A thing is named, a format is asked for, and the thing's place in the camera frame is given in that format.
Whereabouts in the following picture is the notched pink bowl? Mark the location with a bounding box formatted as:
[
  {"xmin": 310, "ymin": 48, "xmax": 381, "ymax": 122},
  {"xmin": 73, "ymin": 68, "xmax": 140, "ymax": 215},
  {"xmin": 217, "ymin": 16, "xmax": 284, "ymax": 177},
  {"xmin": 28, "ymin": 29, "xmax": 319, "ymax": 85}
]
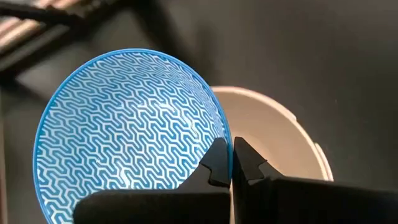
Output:
[{"xmin": 211, "ymin": 86, "xmax": 335, "ymax": 183}]

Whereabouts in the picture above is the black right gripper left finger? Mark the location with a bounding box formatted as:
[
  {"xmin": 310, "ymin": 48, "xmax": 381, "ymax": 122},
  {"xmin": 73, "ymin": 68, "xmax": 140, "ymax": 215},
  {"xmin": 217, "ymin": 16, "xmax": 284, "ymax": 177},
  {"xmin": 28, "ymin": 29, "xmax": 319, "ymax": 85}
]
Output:
[{"xmin": 73, "ymin": 136, "xmax": 233, "ymax": 224}]

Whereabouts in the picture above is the wooden slat shelf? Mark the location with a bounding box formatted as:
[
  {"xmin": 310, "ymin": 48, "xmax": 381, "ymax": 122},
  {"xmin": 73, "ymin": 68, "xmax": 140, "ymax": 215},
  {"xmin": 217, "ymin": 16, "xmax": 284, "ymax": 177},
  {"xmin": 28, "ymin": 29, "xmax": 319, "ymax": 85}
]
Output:
[{"xmin": 0, "ymin": 0, "xmax": 121, "ymax": 74}]

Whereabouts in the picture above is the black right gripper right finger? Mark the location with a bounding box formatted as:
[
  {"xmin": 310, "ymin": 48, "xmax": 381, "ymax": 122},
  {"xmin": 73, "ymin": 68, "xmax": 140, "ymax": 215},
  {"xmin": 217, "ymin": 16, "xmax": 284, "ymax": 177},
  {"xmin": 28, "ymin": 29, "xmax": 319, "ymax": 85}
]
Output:
[{"xmin": 232, "ymin": 136, "xmax": 398, "ymax": 224}]

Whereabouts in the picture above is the blue patterned bowl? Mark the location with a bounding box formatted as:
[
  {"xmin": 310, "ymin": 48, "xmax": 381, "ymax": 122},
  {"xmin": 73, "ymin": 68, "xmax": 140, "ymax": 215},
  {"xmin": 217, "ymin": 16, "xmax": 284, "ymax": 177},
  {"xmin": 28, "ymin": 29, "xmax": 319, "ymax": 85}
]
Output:
[{"xmin": 32, "ymin": 47, "xmax": 234, "ymax": 224}]

